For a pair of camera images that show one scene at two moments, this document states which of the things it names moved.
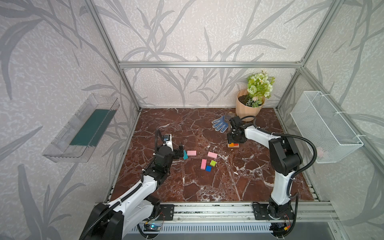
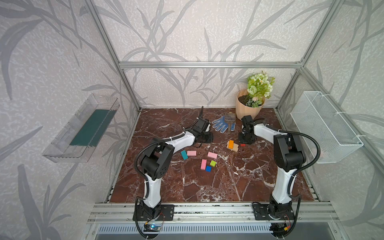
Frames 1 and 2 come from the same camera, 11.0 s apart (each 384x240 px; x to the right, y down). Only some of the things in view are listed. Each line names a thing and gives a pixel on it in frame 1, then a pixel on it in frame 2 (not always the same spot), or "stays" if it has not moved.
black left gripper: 176,153 → 205,138
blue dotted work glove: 220,124 stays
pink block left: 192,152 stays
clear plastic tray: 76,141 stays
